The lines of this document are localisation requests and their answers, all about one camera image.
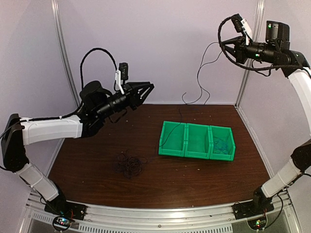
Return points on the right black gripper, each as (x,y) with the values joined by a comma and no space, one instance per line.
(239,52)

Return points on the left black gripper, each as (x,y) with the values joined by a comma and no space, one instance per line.
(131,91)

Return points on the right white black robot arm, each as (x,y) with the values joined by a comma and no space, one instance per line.
(275,53)

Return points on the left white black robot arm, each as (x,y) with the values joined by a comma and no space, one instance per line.
(98,104)

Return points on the left green plastic bin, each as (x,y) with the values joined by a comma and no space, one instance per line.
(172,140)

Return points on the green plastic bin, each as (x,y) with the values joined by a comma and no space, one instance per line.
(198,143)
(172,140)
(223,144)

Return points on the middle green plastic bin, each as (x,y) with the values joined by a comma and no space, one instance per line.
(198,143)

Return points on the right green plastic bin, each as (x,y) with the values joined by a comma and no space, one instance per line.
(223,144)

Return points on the left round circuit board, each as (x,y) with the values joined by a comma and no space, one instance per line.
(61,223)

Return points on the round circuit board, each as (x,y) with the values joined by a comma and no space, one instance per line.
(61,223)
(257,223)

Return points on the right round circuit board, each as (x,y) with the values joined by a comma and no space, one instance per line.
(257,223)

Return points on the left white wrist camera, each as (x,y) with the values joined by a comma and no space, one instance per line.
(121,76)

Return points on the right aluminium frame post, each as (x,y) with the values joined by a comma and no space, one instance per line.
(256,35)

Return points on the aluminium frame post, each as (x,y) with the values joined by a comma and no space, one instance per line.
(256,35)
(63,51)

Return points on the left aluminium frame post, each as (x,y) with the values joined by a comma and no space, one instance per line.
(63,51)

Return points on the aluminium front rail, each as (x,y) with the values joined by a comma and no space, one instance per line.
(208,219)

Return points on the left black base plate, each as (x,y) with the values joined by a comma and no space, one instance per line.
(72,211)

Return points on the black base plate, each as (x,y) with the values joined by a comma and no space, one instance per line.
(72,211)
(248,209)

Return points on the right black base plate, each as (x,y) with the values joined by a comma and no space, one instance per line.
(248,209)

